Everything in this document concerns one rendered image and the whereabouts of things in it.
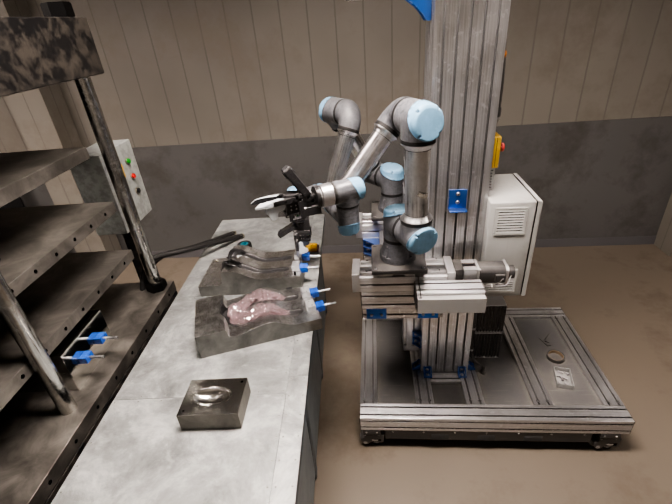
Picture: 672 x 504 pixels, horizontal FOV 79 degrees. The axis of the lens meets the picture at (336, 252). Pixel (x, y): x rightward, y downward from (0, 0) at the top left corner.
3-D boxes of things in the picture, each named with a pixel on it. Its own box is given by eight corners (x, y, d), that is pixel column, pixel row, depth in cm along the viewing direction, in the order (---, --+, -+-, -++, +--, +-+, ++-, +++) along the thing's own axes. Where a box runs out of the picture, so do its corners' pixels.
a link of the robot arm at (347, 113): (374, 105, 176) (343, 213, 188) (358, 103, 184) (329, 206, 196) (355, 97, 168) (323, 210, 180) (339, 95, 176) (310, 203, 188)
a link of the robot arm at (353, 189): (367, 203, 134) (366, 179, 130) (336, 211, 131) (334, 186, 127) (357, 196, 140) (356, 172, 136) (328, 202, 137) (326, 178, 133)
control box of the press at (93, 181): (202, 349, 283) (134, 138, 210) (188, 383, 257) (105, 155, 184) (171, 351, 284) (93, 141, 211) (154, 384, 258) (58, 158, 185)
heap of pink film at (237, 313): (284, 294, 185) (282, 279, 181) (291, 317, 170) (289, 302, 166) (227, 307, 180) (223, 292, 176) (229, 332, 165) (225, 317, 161)
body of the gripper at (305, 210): (288, 222, 126) (324, 214, 129) (283, 196, 122) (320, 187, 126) (282, 216, 132) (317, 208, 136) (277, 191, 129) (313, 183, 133)
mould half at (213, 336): (309, 294, 193) (306, 275, 188) (322, 328, 171) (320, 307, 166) (201, 319, 183) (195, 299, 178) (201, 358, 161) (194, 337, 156)
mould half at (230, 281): (306, 263, 219) (303, 241, 212) (302, 291, 196) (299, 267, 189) (215, 268, 221) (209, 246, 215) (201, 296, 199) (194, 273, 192)
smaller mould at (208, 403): (251, 391, 145) (247, 377, 141) (241, 428, 132) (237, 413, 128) (196, 393, 146) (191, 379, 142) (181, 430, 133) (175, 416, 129)
